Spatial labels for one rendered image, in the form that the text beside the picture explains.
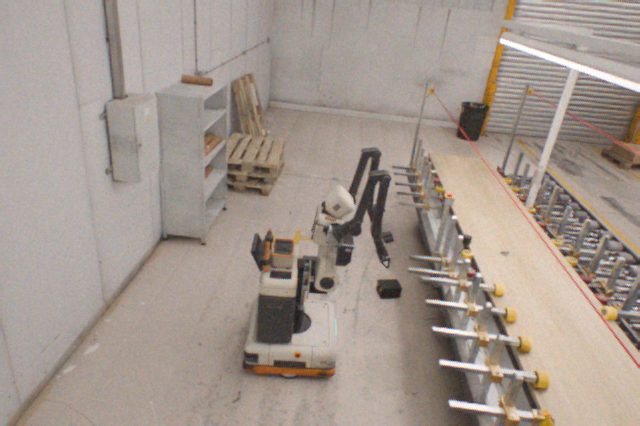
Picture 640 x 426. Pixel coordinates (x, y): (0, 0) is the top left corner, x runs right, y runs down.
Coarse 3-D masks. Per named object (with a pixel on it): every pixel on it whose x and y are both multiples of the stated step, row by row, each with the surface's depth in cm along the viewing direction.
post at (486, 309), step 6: (486, 306) 245; (486, 312) 247; (480, 318) 251; (486, 318) 248; (480, 324) 251; (486, 324) 250; (480, 330) 252; (474, 342) 256; (474, 348) 258; (474, 354) 259; (468, 360) 263; (474, 360) 261
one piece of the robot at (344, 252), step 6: (348, 234) 321; (342, 240) 306; (348, 240) 314; (354, 240) 314; (342, 246) 305; (348, 246) 306; (354, 246) 307; (336, 252) 308; (342, 252) 307; (348, 252) 306; (336, 258) 310; (342, 258) 309; (348, 258) 309; (336, 264) 311; (342, 264) 311
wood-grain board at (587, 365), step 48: (480, 192) 457; (480, 240) 364; (528, 240) 372; (528, 288) 308; (576, 288) 314; (528, 336) 263; (576, 336) 268; (624, 336) 272; (528, 384) 232; (576, 384) 233; (624, 384) 237
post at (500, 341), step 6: (498, 336) 224; (504, 336) 224; (498, 342) 224; (504, 342) 223; (498, 348) 225; (492, 354) 229; (498, 354) 227; (492, 360) 228; (498, 360) 228; (486, 378) 234; (480, 384) 240; (486, 384) 235; (480, 390) 239; (486, 390) 237; (480, 396) 239; (486, 396) 239
